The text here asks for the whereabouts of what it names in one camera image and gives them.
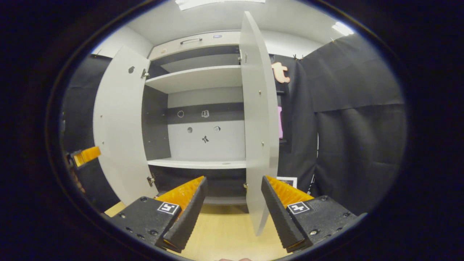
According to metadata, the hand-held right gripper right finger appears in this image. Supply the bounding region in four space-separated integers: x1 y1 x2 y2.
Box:
261 175 367 253

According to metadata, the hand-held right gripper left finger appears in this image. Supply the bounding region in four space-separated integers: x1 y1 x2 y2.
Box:
111 176 208 253

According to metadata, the beige cabinet door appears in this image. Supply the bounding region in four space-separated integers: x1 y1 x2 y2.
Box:
239 11 279 236
92 45 160 206

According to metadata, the beige double-door shoe cabinet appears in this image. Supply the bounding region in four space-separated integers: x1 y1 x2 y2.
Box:
92 11 287 236

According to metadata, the white cabinet shelf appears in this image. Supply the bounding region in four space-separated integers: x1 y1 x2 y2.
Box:
147 158 247 170
145 65 243 95

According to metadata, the white black printed board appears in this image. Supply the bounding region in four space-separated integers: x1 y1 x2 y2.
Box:
277 177 298 189

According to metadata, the black backdrop cloth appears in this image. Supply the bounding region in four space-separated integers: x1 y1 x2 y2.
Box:
270 34 408 216
62 54 120 212

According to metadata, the long ceiling light panel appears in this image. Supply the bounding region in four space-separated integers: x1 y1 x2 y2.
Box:
175 0 266 11

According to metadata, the small ceiling light panel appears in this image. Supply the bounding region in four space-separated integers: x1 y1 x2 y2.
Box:
332 22 355 36

